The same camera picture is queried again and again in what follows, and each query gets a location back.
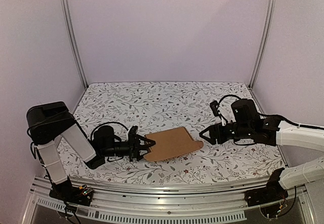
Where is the brown cardboard box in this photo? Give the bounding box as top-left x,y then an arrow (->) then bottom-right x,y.
144,127 -> 204,162

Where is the aluminium frame post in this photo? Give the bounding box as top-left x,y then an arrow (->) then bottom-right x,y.
60,0 -> 89,89
248,0 -> 276,91

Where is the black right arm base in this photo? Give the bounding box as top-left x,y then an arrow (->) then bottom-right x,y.
244,168 -> 288,207

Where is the aluminium front table rail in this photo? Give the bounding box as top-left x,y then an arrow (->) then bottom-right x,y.
20,175 -> 317,224

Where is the left aluminium frame post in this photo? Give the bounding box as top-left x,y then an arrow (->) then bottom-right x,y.
60,0 -> 89,89

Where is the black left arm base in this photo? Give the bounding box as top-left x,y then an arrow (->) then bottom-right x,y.
49,178 -> 94,206

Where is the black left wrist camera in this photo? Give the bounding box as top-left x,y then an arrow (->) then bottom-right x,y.
92,124 -> 139,149

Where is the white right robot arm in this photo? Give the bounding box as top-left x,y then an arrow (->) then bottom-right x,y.
199,116 -> 323,202

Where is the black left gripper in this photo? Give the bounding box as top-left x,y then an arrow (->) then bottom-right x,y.
102,135 -> 155,162

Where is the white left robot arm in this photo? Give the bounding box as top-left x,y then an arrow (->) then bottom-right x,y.
26,101 -> 156,201

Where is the floral patterned table mat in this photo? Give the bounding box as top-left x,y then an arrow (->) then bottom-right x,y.
58,82 -> 285,185

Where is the right aluminium frame post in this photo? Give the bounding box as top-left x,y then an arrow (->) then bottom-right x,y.
248,0 -> 276,91

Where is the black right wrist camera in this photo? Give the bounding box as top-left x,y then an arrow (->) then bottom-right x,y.
209,99 -> 261,126

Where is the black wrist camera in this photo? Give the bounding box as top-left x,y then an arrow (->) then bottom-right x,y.
209,99 -> 261,126
92,124 -> 139,149

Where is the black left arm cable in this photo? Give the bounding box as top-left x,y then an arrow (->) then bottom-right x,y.
91,121 -> 130,139

